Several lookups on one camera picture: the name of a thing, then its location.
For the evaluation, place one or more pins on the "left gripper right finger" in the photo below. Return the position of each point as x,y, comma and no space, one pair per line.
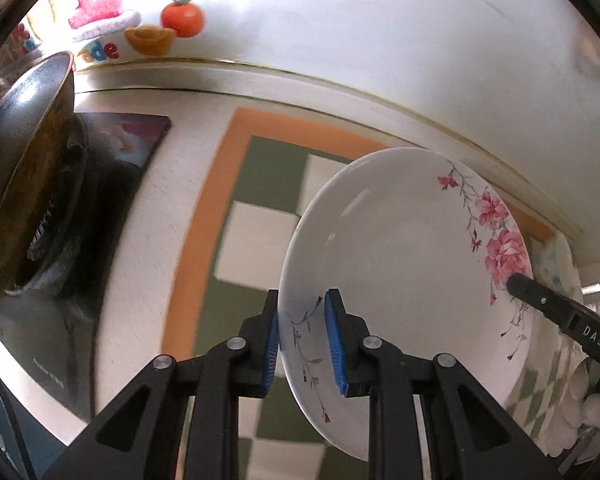
355,367

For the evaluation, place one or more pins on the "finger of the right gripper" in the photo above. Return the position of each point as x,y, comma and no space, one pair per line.
574,320

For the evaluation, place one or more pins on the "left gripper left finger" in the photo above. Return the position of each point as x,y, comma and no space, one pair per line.
256,367

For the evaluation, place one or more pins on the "dotted white bowl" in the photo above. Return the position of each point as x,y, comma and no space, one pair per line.
552,266

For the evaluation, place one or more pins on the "pink floral white plate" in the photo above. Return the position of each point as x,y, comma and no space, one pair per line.
419,246

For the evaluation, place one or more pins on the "green checkered table cloth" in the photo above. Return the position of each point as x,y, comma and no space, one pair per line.
258,171

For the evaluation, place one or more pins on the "black induction cooktop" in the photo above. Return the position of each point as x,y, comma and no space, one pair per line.
49,309

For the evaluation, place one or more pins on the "black wok pan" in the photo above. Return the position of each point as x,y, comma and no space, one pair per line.
36,118

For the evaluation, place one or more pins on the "gold ingot wall sticker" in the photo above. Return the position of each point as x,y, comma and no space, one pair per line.
149,40

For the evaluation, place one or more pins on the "orange fruit wall sticker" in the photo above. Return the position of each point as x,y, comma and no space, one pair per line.
185,17

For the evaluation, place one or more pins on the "pink letter wall decoration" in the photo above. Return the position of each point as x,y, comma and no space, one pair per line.
96,18

